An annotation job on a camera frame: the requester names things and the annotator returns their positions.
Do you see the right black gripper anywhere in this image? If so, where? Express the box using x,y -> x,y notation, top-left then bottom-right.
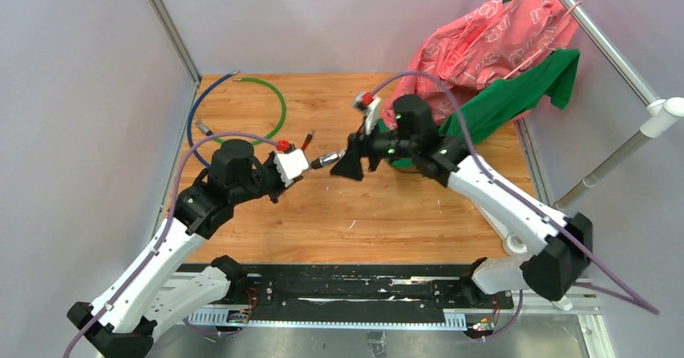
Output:
330,114 -> 419,181

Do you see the red cable lock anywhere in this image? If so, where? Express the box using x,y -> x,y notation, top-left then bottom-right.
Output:
301,130 -> 346,170

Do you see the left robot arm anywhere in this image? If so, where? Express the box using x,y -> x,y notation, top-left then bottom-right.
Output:
64,133 -> 309,357

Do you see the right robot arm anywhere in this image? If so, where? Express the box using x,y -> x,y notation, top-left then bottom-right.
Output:
330,93 -> 593,310

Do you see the pink patterned garment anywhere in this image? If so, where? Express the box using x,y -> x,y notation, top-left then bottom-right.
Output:
381,0 -> 579,131

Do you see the green t-shirt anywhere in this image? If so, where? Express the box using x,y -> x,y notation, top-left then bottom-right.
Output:
373,48 -> 582,171

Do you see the pink clothes hanger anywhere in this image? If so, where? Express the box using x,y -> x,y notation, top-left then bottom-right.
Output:
503,1 -> 582,80

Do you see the metal clothes rack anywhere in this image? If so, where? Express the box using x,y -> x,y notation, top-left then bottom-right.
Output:
519,0 -> 683,213

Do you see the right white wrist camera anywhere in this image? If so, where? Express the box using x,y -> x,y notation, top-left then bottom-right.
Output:
352,92 -> 382,135

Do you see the blue cable lock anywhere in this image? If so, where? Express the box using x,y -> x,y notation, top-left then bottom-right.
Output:
186,70 -> 240,148

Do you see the green cable lock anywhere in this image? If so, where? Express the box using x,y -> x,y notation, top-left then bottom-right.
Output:
192,76 -> 287,139

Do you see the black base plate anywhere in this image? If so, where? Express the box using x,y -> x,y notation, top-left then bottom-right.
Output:
195,263 -> 515,326

